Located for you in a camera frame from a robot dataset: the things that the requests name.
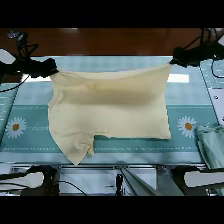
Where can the silver frame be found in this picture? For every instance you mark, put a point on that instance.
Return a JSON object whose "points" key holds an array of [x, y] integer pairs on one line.
{"points": [[140, 186]]}

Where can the pale green garment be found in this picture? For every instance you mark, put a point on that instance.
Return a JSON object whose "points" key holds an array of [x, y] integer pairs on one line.
{"points": [[213, 146]]}

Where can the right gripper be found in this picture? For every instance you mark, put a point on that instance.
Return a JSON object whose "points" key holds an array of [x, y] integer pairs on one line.
{"points": [[185, 57]]}

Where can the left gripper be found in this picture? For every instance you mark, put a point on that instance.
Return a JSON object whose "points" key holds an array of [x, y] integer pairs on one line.
{"points": [[45, 68]]}

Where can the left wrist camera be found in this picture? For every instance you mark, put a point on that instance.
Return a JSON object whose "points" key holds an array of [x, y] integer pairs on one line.
{"points": [[22, 45]]}

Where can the cream T-shirt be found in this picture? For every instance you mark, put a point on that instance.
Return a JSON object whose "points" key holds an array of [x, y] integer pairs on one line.
{"points": [[110, 106]]}

